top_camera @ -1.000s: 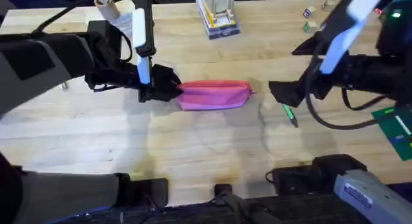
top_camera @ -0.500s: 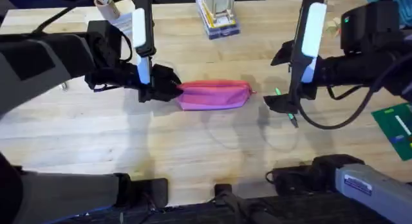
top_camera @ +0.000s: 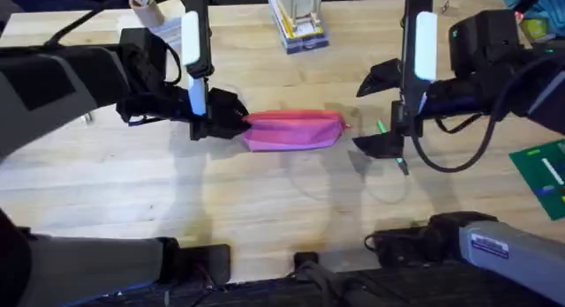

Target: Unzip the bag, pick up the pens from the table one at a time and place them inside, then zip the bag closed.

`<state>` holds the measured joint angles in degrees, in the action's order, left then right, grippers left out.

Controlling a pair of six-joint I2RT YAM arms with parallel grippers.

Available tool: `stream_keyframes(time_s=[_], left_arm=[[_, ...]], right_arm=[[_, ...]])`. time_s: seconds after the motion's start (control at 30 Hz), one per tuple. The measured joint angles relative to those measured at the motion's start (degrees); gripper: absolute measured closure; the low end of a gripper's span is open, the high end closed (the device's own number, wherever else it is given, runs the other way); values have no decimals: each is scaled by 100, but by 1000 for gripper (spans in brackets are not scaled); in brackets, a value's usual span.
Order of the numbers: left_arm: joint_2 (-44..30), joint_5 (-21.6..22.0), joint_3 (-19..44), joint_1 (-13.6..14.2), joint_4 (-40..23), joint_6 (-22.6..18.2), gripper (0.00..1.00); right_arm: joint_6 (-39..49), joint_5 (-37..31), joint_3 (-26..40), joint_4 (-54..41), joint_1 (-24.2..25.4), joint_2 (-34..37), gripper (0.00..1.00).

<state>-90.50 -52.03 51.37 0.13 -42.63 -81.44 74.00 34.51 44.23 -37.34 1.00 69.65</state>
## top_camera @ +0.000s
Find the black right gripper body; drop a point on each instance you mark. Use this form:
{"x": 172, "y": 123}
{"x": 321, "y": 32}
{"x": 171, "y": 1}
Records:
{"x": 463, "y": 97}

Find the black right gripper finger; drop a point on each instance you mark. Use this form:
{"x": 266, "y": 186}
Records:
{"x": 384, "y": 77}
{"x": 381, "y": 146}

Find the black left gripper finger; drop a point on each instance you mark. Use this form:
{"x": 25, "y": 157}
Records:
{"x": 227, "y": 105}
{"x": 225, "y": 128}

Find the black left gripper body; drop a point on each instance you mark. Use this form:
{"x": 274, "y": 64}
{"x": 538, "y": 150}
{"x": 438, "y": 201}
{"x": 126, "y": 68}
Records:
{"x": 150, "y": 102}

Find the pink zip bag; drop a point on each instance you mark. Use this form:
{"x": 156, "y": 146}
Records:
{"x": 291, "y": 130}

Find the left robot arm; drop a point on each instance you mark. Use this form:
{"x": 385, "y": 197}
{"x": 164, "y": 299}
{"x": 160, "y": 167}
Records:
{"x": 39, "y": 99}

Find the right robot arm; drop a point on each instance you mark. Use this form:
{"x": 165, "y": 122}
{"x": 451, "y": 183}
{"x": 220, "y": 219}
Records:
{"x": 521, "y": 258}

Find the black pen with green tip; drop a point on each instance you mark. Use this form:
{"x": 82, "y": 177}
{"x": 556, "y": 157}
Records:
{"x": 402, "y": 165}

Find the right wrist upright plate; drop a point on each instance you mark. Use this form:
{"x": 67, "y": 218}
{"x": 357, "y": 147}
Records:
{"x": 424, "y": 47}

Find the wrist upright plate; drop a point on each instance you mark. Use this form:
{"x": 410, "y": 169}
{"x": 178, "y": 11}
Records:
{"x": 424, "y": 47}
{"x": 196, "y": 42}

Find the left wrist upright plate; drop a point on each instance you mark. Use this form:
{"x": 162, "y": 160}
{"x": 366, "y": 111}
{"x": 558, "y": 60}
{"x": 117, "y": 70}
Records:
{"x": 196, "y": 42}

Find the cardboard tube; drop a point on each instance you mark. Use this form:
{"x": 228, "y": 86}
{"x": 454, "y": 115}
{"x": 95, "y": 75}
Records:
{"x": 148, "y": 11}

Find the filled box with clear stand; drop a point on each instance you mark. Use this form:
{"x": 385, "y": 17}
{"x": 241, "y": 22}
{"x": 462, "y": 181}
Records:
{"x": 300, "y": 27}

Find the green board with blocks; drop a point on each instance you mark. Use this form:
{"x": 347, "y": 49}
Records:
{"x": 545, "y": 177}

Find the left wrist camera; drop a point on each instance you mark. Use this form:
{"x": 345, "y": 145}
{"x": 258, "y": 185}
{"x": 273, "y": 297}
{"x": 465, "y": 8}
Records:
{"x": 143, "y": 44}

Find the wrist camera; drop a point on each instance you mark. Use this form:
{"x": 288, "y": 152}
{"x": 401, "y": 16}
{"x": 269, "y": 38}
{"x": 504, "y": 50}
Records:
{"x": 483, "y": 40}
{"x": 143, "y": 44}

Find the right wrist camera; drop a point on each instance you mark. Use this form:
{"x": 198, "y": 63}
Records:
{"x": 483, "y": 40}

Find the black rail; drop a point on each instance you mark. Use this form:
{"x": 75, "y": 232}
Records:
{"x": 419, "y": 291}

